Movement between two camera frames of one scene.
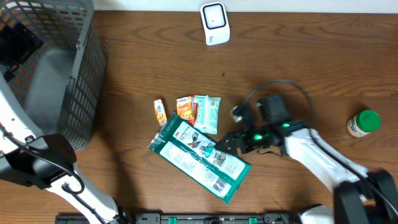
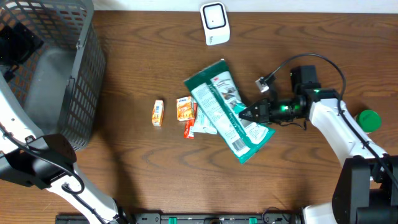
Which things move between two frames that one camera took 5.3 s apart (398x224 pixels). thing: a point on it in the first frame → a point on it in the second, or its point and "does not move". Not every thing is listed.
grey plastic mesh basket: [53, 65] does not move
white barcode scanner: [216, 23] does not move
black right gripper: [245, 147] → [264, 112]
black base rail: [183, 218] does not move
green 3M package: [191, 155] → [222, 98]
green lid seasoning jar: [364, 122] does not move
